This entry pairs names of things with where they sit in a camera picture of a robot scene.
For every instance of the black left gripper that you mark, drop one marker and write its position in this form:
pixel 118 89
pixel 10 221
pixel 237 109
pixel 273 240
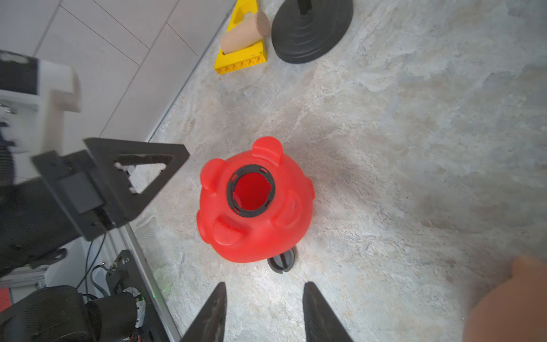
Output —
pixel 39 217

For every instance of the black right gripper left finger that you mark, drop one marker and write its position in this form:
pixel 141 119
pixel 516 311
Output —
pixel 209 324

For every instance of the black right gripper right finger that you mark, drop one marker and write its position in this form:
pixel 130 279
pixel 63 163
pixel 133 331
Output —
pixel 320 321

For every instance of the black plug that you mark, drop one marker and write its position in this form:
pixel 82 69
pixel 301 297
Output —
pixel 284 262

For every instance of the red piggy bank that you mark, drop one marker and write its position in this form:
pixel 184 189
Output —
pixel 255 205

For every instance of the pink piggy bank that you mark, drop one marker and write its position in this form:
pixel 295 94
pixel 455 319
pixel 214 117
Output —
pixel 515 310

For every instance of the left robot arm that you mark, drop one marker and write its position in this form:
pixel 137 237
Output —
pixel 59 313

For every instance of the toy microphone on stand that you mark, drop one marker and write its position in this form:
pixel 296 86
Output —
pixel 303 31

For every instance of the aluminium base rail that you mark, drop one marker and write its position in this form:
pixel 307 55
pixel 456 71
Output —
pixel 157 299

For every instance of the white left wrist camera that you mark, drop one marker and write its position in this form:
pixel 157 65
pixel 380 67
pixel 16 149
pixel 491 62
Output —
pixel 35 95

